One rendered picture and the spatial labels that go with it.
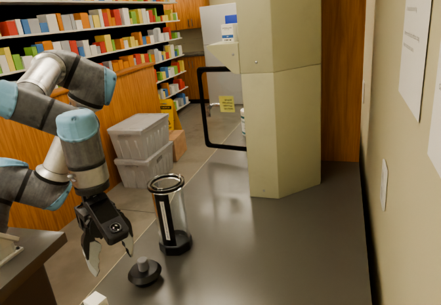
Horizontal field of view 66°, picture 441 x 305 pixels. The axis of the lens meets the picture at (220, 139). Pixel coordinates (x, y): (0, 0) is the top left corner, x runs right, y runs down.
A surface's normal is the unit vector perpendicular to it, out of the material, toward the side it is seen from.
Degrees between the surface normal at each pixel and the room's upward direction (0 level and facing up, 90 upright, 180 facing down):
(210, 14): 90
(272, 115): 90
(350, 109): 90
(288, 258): 0
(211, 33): 90
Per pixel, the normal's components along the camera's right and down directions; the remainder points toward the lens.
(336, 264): -0.10, -0.94
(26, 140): 0.94, 0.03
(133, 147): -0.31, 0.44
